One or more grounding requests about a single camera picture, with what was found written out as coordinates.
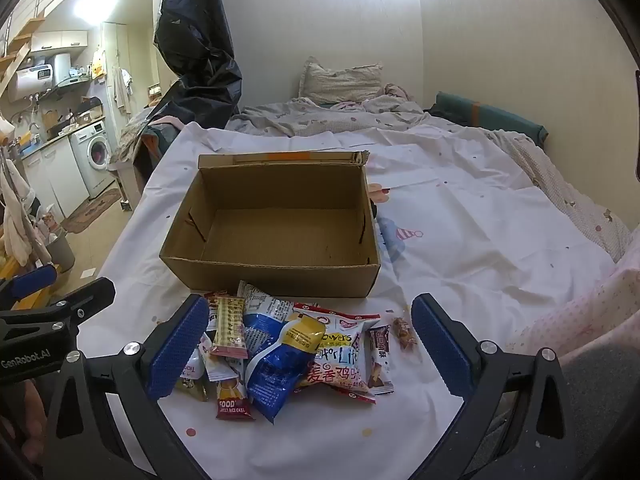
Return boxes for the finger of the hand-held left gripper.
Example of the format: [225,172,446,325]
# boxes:
[0,264,58,311]
[42,276,117,332]

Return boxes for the dark brown snack packet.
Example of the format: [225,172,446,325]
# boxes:
[367,325,396,396]

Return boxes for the black plastic bag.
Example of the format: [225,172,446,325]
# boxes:
[152,0,243,128]

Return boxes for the person's left hand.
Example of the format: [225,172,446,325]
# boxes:
[0,380,57,457]

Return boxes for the pile of clothes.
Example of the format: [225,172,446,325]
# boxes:
[117,105,176,171]

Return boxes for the white red-print snack bag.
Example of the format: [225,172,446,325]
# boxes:
[292,302,382,405]

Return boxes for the pink dotted blanket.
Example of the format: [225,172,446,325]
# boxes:
[505,240,640,361]

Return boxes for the white red-end snack packet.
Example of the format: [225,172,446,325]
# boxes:
[205,355,256,421]

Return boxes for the white printed bed sheet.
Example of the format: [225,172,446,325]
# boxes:
[75,122,618,480]

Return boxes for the rumpled dotted quilt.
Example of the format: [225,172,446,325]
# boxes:
[225,85,632,263]

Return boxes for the grey trash bin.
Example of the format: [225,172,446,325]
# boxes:
[45,227,77,273]

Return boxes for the blue and yellow snack bag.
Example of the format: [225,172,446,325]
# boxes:
[243,310,327,425]

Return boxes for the patterned pillow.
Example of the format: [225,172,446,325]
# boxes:
[298,57,385,106]

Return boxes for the white water heater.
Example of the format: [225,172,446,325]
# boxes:
[9,52,72,103]

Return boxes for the white wall cabinet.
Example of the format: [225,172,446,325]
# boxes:
[30,30,90,53]

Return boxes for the white kitchen cabinets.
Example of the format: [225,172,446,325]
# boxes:
[20,137,91,221]

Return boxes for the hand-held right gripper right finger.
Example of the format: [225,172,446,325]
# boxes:
[411,293,581,480]

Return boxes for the small white snack packet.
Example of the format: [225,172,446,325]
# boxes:
[175,335,216,391]

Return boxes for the brown cardboard box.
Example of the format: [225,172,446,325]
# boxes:
[159,151,382,300]

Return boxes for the striped cream wafer bar packet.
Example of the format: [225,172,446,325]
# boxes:
[210,296,249,360]

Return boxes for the white washing machine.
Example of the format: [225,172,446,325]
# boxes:
[69,120,117,200]

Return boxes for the person's grey trouser leg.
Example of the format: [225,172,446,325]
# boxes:
[557,345,640,461]

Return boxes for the wooden ladder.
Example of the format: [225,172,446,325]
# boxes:
[0,15,46,101]

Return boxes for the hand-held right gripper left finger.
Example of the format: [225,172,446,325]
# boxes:
[44,293,211,480]

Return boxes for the teal mat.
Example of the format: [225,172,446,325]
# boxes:
[425,91,548,148]

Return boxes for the brown floor rug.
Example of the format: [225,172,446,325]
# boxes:
[61,187,123,235]

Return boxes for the small brown wrapped candy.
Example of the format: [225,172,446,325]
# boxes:
[391,316,418,353]

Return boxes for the white hanging towel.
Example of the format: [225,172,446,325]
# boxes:
[0,157,43,266]

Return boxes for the white blue-print snack bag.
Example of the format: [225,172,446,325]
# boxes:
[236,280,301,341]

